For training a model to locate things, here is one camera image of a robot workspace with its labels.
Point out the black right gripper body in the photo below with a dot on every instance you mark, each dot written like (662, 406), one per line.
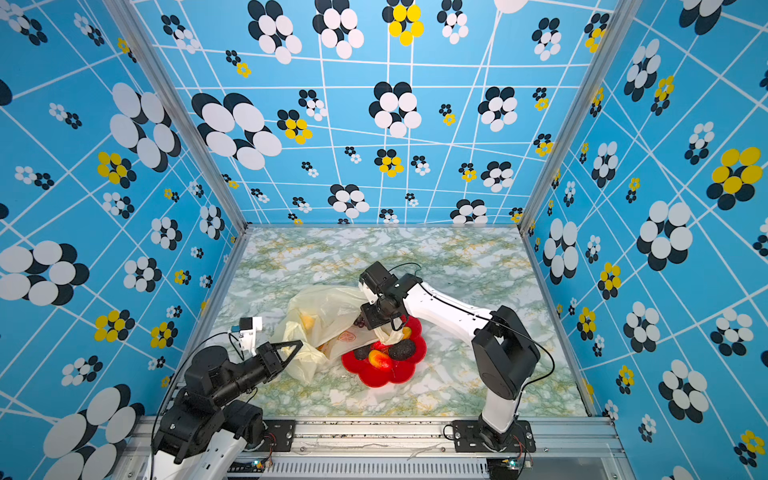
(376, 314)

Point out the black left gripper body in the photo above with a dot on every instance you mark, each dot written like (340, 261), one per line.
(262, 368)

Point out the yellowish printed plastic bag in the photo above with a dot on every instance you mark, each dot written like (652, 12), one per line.
(323, 319)

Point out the dark avocado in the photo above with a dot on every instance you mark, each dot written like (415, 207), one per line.
(402, 351)
(362, 353)

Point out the red yellow mango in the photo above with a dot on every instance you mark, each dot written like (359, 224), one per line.
(380, 361)

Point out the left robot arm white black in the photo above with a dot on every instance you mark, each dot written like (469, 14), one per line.
(209, 432)

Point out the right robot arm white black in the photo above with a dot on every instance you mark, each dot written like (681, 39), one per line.
(505, 354)

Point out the red flower-shaped plate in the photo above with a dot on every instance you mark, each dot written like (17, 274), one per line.
(402, 371)

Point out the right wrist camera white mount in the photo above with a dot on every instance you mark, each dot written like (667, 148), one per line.
(375, 280)

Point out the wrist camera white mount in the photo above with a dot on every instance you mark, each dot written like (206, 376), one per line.
(247, 331)
(375, 280)

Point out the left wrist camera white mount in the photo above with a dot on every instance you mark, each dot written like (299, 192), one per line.
(247, 331)

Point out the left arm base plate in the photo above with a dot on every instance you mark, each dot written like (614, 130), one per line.
(278, 436)

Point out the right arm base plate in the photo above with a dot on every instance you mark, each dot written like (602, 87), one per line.
(475, 436)

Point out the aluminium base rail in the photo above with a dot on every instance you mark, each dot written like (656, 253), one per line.
(422, 448)

